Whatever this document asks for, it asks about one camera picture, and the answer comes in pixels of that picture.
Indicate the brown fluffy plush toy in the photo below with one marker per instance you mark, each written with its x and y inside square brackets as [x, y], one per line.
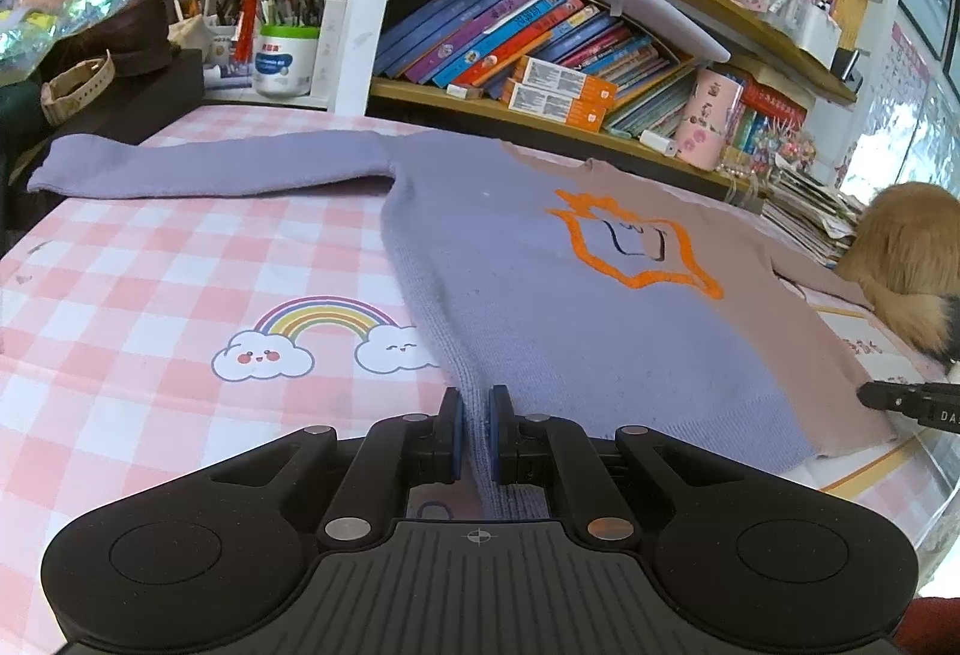
[900, 250]

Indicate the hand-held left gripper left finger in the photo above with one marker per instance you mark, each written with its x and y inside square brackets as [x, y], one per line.
[450, 437]

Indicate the purple and pink knit sweater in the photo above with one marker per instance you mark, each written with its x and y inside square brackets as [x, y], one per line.
[510, 280]

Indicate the white desk organizer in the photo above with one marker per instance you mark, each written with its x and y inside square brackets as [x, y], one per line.
[814, 32]

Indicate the row of colourful picture books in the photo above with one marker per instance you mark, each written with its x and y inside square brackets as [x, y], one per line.
[480, 32]

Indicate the wall calendar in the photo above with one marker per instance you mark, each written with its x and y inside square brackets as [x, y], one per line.
[904, 62]

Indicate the dark brown bag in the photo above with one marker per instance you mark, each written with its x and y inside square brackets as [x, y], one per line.
[131, 36]

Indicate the bunch of pens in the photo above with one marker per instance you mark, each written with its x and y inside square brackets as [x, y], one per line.
[247, 6]

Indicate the pink checked tablecloth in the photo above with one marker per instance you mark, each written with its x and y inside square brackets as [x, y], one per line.
[150, 265]

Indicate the white tablet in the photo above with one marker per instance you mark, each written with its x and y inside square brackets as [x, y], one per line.
[660, 21]

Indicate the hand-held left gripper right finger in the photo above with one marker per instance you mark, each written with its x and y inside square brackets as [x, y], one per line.
[496, 437]

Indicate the stack of magazines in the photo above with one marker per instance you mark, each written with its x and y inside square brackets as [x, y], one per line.
[810, 212]

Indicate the iridescent plastic bag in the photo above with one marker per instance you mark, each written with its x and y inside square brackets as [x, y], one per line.
[67, 2]

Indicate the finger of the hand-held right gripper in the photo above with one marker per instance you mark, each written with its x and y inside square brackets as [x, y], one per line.
[892, 397]

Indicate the small white charger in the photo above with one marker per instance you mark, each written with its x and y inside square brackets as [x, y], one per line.
[660, 142]

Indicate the white can with green rim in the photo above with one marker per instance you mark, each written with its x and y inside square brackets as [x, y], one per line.
[283, 66]

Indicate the pink patterned tin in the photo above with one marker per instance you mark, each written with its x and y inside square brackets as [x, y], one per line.
[709, 115]

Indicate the black box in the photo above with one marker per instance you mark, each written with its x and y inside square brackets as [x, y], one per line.
[142, 100]

